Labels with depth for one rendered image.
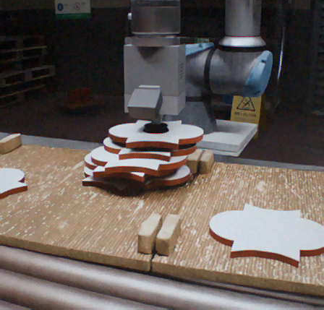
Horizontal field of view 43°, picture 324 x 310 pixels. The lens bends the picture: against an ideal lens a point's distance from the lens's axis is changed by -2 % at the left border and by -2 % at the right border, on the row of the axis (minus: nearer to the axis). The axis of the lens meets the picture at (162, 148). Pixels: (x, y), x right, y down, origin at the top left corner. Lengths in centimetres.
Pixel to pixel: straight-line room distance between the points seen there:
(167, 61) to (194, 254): 28
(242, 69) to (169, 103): 42
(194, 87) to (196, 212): 53
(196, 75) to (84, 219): 58
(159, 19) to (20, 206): 34
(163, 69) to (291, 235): 30
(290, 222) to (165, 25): 33
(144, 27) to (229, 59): 44
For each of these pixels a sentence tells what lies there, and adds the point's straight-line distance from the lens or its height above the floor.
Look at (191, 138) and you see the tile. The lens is 66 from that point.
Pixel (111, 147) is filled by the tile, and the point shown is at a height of 100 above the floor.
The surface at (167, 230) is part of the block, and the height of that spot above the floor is 96.
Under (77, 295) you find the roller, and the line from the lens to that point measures 48.
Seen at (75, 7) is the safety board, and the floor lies 126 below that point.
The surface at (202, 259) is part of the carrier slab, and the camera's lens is 51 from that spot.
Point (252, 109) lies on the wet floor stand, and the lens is 420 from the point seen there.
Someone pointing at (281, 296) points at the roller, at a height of 91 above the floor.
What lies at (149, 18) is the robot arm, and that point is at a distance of 63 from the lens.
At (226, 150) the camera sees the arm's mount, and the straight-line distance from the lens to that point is 105.
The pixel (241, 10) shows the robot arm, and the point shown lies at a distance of 103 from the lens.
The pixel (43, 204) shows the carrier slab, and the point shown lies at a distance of 65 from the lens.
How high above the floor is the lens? 121
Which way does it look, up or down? 18 degrees down
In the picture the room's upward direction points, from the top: straight up
